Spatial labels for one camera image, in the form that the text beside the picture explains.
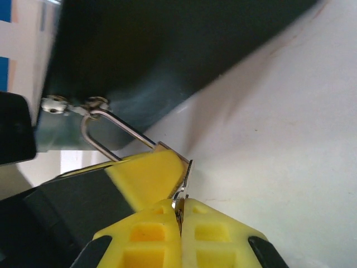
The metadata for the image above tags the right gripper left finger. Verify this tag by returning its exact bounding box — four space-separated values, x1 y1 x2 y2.
69 198 182 268

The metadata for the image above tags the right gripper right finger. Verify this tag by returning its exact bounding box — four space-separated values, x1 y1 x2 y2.
181 197 288 268

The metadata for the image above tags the small silver key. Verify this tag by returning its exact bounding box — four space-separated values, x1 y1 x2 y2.
170 159 195 224

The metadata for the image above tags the brass padlock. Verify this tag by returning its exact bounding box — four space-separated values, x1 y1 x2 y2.
80 109 194 168

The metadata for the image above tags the starry night painted box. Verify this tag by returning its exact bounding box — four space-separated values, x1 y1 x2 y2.
36 0 327 153

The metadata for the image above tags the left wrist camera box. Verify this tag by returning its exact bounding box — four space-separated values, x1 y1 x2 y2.
0 91 37 168

